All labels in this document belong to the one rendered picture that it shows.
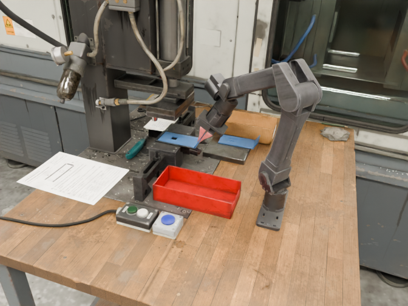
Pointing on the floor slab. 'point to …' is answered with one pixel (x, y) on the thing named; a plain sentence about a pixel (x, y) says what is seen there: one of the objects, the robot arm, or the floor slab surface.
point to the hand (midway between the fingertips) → (200, 139)
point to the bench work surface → (203, 241)
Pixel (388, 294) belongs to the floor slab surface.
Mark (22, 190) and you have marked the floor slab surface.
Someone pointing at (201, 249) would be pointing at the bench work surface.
